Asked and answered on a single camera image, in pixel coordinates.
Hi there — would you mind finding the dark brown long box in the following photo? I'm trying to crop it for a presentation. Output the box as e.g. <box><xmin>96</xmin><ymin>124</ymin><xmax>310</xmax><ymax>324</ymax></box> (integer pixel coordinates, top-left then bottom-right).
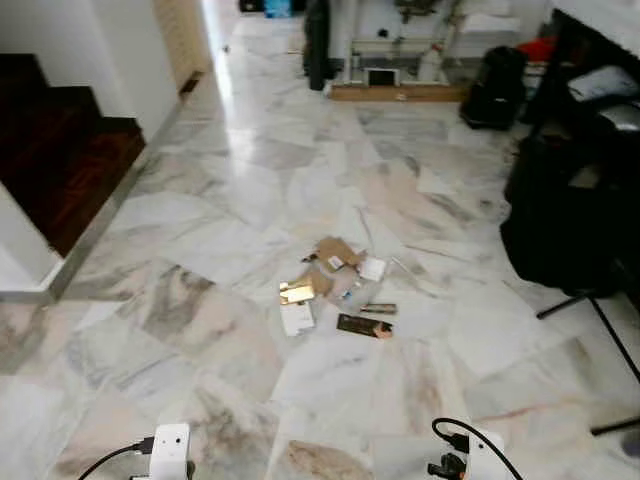
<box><xmin>336</xmin><ymin>313</ymin><xmax>395</xmax><ymax>341</ymax></box>

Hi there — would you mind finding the small white box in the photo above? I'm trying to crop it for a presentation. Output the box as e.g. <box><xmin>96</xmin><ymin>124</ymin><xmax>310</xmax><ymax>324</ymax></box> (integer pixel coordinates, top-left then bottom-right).
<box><xmin>281</xmin><ymin>303</ymin><xmax>316</xmax><ymax>337</ymax></box>

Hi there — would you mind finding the clear plastic wrapper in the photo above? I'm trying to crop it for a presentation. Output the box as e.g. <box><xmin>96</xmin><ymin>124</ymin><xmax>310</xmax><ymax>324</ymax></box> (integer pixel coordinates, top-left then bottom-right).
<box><xmin>330</xmin><ymin>270</ymin><xmax>372</xmax><ymax>307</ymax></box>

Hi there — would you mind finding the shiny gold box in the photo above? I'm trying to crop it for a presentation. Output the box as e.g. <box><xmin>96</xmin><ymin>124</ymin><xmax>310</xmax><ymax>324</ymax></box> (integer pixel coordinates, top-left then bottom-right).
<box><xmin>279</xmin><ymin>282</ymin><xmax>318</xmax><ymax>306</ymax></box>

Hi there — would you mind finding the black tripod stand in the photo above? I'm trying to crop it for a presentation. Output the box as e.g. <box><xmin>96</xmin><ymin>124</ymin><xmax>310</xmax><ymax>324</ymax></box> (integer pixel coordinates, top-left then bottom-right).
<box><xmin>536</xmin><ymin>288</ymin><xmax>640</xmax><ymax>437</ymax></box>

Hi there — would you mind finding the white paper card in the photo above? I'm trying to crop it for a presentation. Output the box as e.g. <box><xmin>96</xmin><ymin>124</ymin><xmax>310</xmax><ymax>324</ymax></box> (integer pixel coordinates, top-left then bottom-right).
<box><xmin>359</xmin><ymin>256</ymin><xmax>388</xmax><ymax>283</ymax></box>

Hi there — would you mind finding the small brown cardboard scrap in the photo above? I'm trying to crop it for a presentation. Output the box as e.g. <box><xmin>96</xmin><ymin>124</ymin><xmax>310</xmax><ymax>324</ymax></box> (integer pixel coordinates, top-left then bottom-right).
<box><xmin>300</xmin><ymin>265</ymin><xmax>337</xmax><ymax>298</ymax></box>

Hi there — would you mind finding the brown cardboard with white label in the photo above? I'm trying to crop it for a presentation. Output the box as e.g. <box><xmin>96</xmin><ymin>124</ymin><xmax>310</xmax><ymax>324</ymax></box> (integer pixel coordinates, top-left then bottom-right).
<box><xmin>314</xmin><ymin>237</ymin><xmax>367</xmax><ymax>270</ymax></box>

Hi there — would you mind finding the dark wooden staircase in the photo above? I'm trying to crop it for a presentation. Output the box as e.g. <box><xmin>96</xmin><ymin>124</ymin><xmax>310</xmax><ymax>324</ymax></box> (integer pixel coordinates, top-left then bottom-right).
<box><xmin>0</xmin><ymin>54</ymin><xmax>147</xmax><ymax>257</ymax></box>

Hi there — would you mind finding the wooden pallet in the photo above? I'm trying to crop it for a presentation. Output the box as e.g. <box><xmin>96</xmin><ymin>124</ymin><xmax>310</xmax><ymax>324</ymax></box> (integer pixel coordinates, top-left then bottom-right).
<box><xmin>329</xmin><ymin>82</ymin><xmax>472</xmax><ymax>104</ymax></box>

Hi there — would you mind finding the black backpack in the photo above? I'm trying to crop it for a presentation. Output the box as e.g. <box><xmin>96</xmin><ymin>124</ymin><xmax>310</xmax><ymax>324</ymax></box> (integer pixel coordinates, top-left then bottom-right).
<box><xmin>459</xmin><ymin>45</ymin><xmax>529</xmax><ymax>132</ymax></box>

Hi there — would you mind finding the white plastic bottle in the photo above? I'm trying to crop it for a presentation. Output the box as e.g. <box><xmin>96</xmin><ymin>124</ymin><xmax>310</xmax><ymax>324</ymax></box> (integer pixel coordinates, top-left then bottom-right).
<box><xmin>417</xmin><ymin>44</ymin><xmax>444</xmax><ymax>84</ymax></box>

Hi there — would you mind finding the light wood panel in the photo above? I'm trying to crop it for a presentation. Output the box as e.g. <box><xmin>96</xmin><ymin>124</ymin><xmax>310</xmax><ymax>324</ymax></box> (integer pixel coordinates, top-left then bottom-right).
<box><xmin>154</xmin><ymin>0</ymin><xmax>212</xmax><ymax>93</ymax></box>

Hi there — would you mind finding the white machine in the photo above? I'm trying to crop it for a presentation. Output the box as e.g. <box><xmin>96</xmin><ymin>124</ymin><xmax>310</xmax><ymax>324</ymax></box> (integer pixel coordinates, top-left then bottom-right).
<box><xmin>334</xmin><ymin>0</ymin><xmax>523</xmax><ymax>87</ymax></box>

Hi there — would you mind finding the black shelf unit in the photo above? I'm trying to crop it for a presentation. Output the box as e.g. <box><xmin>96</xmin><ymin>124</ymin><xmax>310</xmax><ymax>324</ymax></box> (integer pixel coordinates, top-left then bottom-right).
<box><xmin>538</xmin><ymin>8</ymin><xmax>640</xmax><ymax>301</ymax></box>

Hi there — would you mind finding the tall black case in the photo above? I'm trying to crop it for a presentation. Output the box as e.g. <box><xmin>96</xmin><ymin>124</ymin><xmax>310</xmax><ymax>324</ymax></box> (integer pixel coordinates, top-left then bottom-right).
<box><xmin>302</xmin><ymin>0</ymin><xmax>335</xmax><ymax>92</ymax></box>

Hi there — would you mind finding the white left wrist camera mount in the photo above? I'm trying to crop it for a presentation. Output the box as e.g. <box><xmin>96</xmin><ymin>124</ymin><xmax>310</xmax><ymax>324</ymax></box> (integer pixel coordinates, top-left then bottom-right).
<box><xmin>149</xmin><ymin>423</ymin><xmax>193</xmax><ymax>480</ymax></box>

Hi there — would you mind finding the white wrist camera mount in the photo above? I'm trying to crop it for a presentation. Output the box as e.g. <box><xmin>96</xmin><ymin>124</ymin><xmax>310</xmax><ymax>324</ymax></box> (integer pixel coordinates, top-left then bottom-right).
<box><xmin>467</xmin><ymin>430</ymin><xmax>507</xmax><ymax>480</ymax></box>
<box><xmin>149</xmin><ymin>423</ymin><xmax>193</xmax><ymax>480</ymax></box>

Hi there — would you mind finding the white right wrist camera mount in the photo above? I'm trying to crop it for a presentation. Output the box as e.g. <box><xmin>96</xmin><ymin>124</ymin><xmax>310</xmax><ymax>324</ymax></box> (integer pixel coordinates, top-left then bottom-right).
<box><xmin>467</xmin><ymin>430</ymin><xmax>507</xmax><ymax>480</ymax></box>

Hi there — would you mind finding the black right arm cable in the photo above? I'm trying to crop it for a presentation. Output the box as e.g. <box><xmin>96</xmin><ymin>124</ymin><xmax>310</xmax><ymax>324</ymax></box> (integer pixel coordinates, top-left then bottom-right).
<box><xmin>432</xmin><ymin>418</ymin><xmax>524</xmax><ymax>480</ymax></box>

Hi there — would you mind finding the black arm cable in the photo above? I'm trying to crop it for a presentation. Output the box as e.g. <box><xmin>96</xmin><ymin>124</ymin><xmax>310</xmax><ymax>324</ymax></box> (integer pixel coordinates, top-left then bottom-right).
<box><xmin>78</xmin><ymin>436</ymin><xmax>156</xmax><ymax>480</ymax></box>
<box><xmin>432</xmin><ymin>418</ymin><xmax>524</xmax><ymax>480</ymax></box>

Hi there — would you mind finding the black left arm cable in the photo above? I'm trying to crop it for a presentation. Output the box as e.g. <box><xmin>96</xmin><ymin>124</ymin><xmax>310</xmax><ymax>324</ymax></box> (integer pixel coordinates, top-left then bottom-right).
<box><xmin>78</xmin><ymin>436</ymin><xmax>156</xmax><ymax>480</ymax></box>

